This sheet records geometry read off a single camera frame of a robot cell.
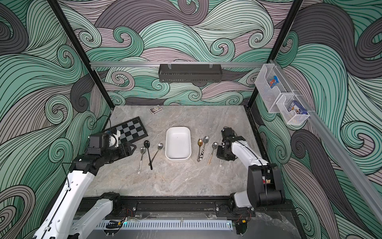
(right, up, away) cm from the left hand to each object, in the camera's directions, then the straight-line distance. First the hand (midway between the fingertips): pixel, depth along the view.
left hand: (131, 147), depth 74 cm
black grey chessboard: (-11, +5, +26) cm, 29 cm away
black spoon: (+2, -3, +22) cm, 22 cm away
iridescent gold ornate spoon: (+37, -2, +23) cm, 44 cm away
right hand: (+51, -9, +13) cm, 53 cm away
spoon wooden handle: (+47, -4, +21) cm, 51 cm away
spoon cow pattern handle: (+41, 0, +24) cm, 48 cm away
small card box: (+2, +22, +43) cm, 48 cm away
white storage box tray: (+23, -2, +23) cm, 32 cm away
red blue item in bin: (+78, +35, +9) cm, 86 cm away
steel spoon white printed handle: (0, -7, +20) cm, 21 cm away
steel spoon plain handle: (+11, -4, +21) cm, 24 cm away
